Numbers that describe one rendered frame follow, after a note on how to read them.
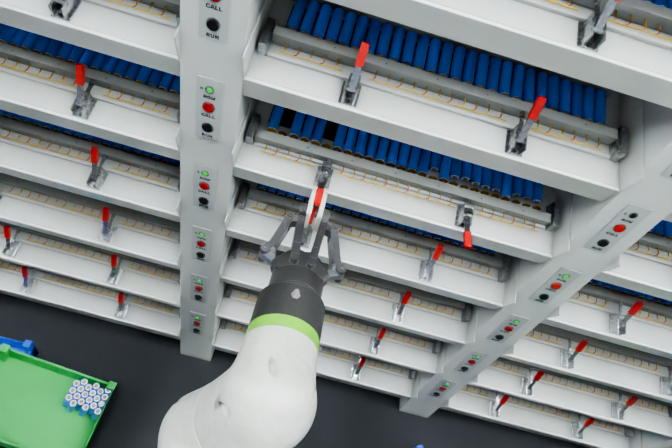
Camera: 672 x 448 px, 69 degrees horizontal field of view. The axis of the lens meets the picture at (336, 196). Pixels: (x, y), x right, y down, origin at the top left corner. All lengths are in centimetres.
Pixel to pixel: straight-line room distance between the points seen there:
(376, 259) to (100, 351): 94
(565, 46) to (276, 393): 53
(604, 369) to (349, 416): 72
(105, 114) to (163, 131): 10
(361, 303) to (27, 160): 78
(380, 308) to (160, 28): 77
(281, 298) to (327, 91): 32
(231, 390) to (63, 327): 120
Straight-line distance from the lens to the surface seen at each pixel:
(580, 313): 121
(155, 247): 122
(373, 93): 77
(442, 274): 108
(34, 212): 132
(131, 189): 108
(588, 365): 142
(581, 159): 87
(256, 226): 103
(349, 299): 120
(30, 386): 161
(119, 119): 95
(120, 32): 82
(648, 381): 152
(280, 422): 55
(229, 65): 75
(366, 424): 165
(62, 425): 159
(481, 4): 69
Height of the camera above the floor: 151
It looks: 47 degrees down
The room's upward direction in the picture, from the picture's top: 20 degrees clockwise
